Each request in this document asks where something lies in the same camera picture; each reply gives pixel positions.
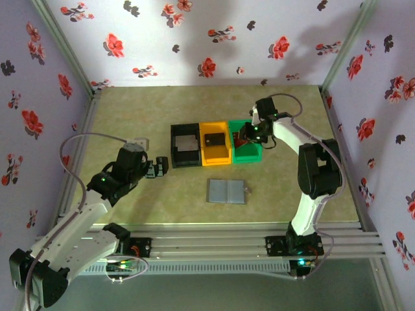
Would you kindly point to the red VIP card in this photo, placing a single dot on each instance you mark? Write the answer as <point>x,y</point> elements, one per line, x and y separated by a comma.
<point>240,142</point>

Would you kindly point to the white card red logo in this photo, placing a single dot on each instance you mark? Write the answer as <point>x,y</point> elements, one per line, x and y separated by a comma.
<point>186,144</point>

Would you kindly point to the black VIP card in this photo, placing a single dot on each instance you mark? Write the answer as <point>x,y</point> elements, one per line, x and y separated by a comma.
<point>214,139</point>

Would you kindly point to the grey card holder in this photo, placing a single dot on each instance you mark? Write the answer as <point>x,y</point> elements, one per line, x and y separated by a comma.
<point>227,191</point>

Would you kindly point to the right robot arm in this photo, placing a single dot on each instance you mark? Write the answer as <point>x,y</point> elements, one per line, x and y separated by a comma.
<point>304,214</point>

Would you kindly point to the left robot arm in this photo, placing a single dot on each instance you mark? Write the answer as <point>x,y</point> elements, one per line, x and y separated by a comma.
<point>71,226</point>

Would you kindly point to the black plastic bin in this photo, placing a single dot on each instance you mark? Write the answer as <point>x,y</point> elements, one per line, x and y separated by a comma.
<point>175,158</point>

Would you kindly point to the green plastic bin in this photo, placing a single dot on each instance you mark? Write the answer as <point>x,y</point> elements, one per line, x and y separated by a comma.
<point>248,155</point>

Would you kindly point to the yellow plastic bin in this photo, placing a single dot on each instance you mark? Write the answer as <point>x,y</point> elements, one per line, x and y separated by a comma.
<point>215,157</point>

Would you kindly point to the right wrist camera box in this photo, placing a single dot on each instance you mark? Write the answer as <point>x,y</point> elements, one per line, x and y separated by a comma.
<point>255,116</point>

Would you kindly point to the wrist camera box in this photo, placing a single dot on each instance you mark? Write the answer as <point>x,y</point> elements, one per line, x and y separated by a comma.
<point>139,142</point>
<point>255,116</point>

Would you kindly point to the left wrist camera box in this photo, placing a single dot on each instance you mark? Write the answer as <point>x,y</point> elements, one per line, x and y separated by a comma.
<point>139,142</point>

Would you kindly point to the aluminium table side rail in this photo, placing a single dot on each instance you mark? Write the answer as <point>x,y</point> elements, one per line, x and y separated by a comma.
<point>79,152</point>
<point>343,152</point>

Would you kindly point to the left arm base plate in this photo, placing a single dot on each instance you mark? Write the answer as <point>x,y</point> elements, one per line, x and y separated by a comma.
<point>142,247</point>

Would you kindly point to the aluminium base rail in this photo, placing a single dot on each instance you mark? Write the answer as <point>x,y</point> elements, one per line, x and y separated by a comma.
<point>210,239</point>

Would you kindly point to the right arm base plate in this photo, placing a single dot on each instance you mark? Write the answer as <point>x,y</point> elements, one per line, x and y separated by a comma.
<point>274,246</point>

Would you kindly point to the aluminium frame post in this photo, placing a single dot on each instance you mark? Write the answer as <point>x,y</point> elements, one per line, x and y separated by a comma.
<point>60,35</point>
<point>352,35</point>

